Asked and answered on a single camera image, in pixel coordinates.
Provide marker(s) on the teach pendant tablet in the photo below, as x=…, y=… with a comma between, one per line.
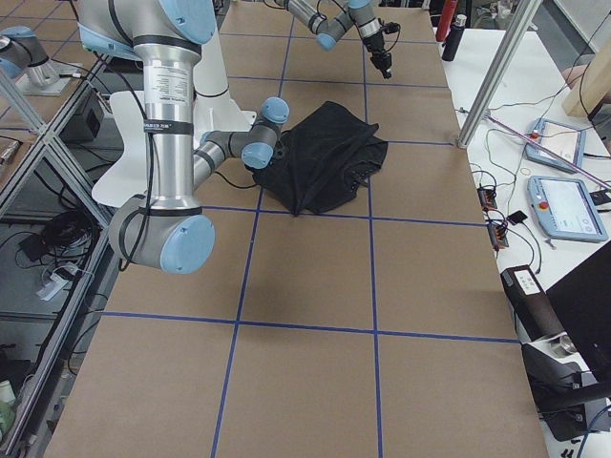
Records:
x=564, y=209
x=562, y=139

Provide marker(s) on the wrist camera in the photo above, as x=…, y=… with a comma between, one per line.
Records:
x=390, y=28

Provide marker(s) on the black water bottle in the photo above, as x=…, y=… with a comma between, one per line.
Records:
x=453, y=39

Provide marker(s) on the far teach pendant tablet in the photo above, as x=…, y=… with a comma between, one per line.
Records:
x=562, y=139

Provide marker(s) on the red water bottle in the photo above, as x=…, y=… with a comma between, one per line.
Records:
x=445, y=20

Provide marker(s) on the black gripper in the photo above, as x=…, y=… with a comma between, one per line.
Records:
x=376, y=47

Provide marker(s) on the black power adapter floor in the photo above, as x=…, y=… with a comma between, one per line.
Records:
x=34, y=247

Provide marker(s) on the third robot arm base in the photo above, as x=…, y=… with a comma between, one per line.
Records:
x=24, y=60

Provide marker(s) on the white plastic chair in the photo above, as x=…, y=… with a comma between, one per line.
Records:
x=127, y=177

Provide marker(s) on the near teach pendant tablet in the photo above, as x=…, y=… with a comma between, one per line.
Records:
x=564, y=209

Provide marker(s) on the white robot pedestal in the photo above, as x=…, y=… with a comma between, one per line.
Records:
x=214, y=108

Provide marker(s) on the black box with label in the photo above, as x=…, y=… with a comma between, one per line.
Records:
x=530, y=302

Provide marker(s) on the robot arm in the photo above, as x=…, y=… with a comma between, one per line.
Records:
x=165, y=227
x=359, y=15

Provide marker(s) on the black printed t-shirt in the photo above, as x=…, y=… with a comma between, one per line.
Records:
x=320, y=163

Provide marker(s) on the aluminium frame post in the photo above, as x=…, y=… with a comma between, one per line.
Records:
x=525, y=12

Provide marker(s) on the small electronics board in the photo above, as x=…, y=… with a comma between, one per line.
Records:
x=487, y=198

